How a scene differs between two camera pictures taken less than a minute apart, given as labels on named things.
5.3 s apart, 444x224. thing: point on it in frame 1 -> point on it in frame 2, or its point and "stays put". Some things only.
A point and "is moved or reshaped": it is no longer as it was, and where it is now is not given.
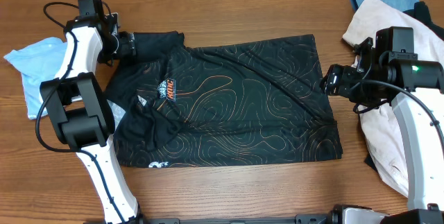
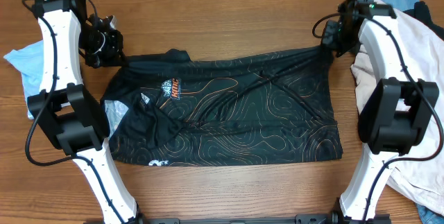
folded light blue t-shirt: [37, 63] stays put
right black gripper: [331, 79] -> [326, 41]
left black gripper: [127, 46] -> [114, 57]
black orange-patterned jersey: [177, 104] is moved or reshaped
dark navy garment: [422, 12] stays put
